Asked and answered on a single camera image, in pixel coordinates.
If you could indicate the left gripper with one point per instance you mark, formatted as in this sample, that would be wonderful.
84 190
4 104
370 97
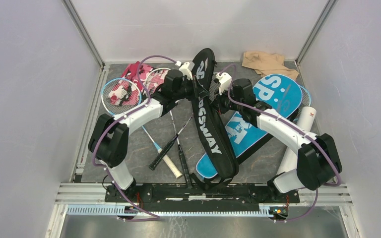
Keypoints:
198 91

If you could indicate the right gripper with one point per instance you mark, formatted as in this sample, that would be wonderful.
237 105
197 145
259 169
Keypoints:
219 103

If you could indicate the black Crossway racket cover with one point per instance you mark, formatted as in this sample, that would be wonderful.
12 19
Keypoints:
210 128

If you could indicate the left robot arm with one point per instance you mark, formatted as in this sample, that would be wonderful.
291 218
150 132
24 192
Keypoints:
109 140

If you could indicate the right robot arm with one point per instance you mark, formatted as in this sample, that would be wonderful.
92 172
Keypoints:
318 160

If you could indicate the beige cloth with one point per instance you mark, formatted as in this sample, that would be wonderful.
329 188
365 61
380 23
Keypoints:
265 64

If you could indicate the blue Sport racket cover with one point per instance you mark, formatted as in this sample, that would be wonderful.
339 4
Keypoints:
283 94

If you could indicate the pink camouflage cloth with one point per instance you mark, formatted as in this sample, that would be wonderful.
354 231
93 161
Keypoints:
137 73

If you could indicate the racket under blue cover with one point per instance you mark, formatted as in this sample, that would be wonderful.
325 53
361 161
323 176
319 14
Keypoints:
306 98

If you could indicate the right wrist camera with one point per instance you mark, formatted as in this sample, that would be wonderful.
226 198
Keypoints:
224 79

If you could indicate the blue frame badminton racket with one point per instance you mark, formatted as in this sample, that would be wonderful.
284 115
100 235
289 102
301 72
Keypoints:
120 95

